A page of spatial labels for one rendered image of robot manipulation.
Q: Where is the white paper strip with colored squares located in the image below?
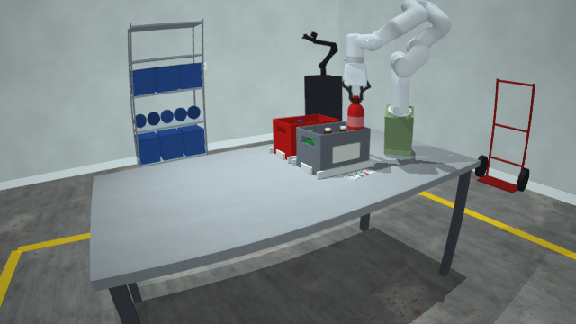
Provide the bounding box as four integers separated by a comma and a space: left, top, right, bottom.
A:
344, 169, 375, 181

